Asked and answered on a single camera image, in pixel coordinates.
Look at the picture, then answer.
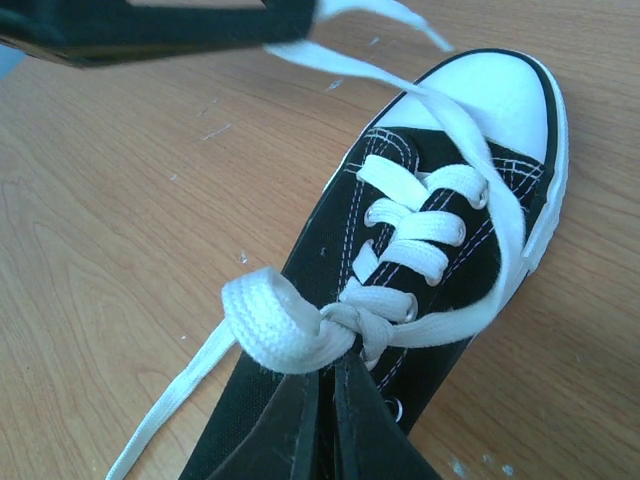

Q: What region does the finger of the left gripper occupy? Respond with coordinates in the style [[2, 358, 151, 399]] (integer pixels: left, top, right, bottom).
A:
[[1, 1, 316, 68]]

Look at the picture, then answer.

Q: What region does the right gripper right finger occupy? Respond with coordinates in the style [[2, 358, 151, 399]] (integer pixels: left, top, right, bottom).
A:
[[333, 352, 440, 480]]

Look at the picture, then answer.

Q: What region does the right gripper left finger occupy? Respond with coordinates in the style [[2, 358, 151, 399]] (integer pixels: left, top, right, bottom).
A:
[[202, 369, 319, 479]]

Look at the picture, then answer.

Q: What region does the white shoelace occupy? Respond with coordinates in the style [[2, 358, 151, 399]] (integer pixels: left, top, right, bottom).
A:
[[103, 0, 539, 480]]

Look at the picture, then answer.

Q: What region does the black white canvas sneaker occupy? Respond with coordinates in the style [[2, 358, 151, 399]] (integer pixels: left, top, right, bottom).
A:
[[179, 49, 568, 479]]

